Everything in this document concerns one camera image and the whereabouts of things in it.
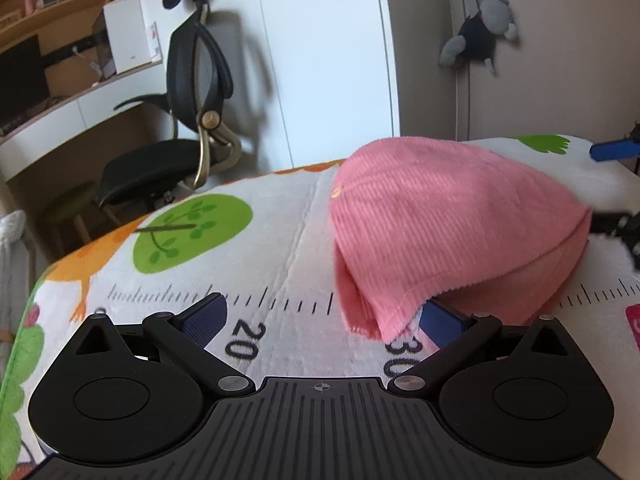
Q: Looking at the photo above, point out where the round wooden stool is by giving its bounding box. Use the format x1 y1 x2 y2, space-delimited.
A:
42 182 122 257

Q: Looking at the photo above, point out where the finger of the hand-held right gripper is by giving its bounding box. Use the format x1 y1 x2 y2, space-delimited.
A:
590 124 640 163
589 209 640 269

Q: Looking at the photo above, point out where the grey plush toy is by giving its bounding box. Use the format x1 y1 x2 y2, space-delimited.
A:
438 0 521 77

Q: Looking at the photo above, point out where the black monitor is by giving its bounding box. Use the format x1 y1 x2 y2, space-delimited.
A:
0 35 51 127

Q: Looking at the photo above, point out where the printed play mat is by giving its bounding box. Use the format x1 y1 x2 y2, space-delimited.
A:
0 134 640 480

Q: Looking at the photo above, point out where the pink ribbed garment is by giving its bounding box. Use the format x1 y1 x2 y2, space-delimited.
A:
329 136 595 344

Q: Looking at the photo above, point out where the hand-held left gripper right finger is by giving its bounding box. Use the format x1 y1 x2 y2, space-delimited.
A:
387 299 577 396

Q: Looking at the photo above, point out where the white box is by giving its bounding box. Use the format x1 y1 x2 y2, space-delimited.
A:
92 0 151 82

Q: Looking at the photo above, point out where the black office chair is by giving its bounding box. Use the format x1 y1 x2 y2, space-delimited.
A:
95 0 244 212

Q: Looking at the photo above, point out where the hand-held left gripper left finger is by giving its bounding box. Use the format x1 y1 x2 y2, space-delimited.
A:
64 292 257 396

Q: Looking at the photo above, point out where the wooden wall shelf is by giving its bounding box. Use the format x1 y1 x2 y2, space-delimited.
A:
0 0 132 52

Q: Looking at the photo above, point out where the white quilted mattress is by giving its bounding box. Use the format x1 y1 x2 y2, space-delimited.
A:
0 210 51 341

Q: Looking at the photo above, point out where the white wooden desk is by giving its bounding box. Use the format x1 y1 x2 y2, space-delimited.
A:
0 57 174 184

